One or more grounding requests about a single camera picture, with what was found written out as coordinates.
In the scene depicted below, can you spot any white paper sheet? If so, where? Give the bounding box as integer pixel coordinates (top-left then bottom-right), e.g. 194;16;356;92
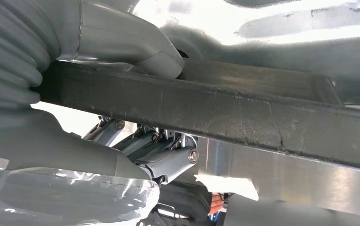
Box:
194;174;260;202

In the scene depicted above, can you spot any grey stamped metal panel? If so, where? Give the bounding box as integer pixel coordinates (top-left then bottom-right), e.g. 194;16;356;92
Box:
131;0;360;105

